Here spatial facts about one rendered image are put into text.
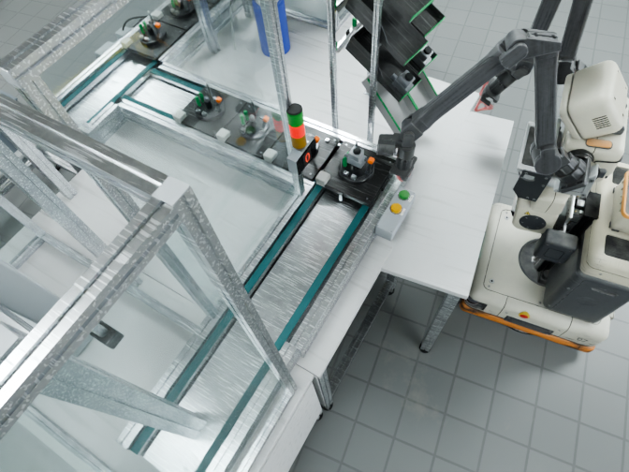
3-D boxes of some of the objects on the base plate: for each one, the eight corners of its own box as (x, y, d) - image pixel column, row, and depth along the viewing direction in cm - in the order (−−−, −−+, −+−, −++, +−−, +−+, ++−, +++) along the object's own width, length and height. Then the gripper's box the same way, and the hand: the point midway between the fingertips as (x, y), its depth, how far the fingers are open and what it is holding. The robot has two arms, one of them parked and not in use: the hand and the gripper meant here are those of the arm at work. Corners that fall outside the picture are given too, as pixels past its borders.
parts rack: (406, 102, 206) (435, -92, 137) (371, 155, 192) (383, -31, 123) (367, 88, 213) (375, -104, 143) (329, 139, 198) (319, -48, 129)
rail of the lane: (412, 174, 185) (416, 157, 176) (303, 358, 150) (300, 348, 141) (401, 169, 187) (402, 153, 178) (289, 349, 152) (285, 340, 143)
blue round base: (296, 43, 233) (289, -6, 210) (280, 61, 227) (271, 12, 204) (271, 36, 238) (263, -14, 214) (255, 52, 232) (244, 4, 208)
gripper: (408, 168, 147) (403, 194, 160) (420, 147, 151) (415, 174, 164) (389, 161, 149) (386, 187, 162) (402, 140, 153) (398, 168, 166)
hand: (401, 179), depth 163 cm, fingers closed
